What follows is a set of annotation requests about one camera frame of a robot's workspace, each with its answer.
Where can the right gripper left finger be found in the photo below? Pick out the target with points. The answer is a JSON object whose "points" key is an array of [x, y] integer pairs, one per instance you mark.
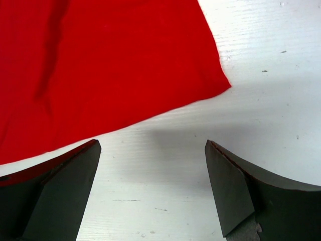
{"points": [[47, 201]]}

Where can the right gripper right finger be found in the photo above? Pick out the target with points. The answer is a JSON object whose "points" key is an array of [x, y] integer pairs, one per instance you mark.
{"points": [[255, 204]]}

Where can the red t shirt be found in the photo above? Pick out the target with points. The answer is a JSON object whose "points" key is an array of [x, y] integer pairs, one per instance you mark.
{"points": [[72, 70]]}

